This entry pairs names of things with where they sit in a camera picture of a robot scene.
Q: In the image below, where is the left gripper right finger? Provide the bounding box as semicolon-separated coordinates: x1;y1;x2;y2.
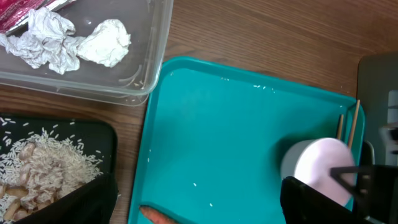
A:
280;176;370;224

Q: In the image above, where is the black plastic tray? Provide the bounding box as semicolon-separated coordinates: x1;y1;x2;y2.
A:
0;113;118;224

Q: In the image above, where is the red foil snack wrapper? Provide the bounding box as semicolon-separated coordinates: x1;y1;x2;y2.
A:
1;0;74;35

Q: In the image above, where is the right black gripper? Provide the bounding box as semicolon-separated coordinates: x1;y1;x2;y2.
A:
330;165;397;224

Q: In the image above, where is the wooden chopstick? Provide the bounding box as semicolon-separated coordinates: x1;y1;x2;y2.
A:
348;100;361;149
336;114;344;140

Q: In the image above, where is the orange carrot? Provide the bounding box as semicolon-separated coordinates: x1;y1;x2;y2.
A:
139;205;178;224

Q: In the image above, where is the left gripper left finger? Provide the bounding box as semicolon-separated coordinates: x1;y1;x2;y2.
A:
16;174;118;224

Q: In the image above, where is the teal serving tray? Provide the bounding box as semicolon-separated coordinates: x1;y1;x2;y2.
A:
128;57;366;223

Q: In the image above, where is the white bowl with rice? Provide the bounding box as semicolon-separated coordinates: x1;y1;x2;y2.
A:
280;138;354;206

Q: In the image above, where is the clear plastic waste bin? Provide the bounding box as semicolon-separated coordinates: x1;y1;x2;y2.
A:
1;0;173;106

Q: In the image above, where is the white tissue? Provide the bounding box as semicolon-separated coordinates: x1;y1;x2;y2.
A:
1;8;85;75
76;19;131;68

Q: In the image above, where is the pile of rice and beans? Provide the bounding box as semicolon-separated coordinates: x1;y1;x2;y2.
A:
1;116;104;223

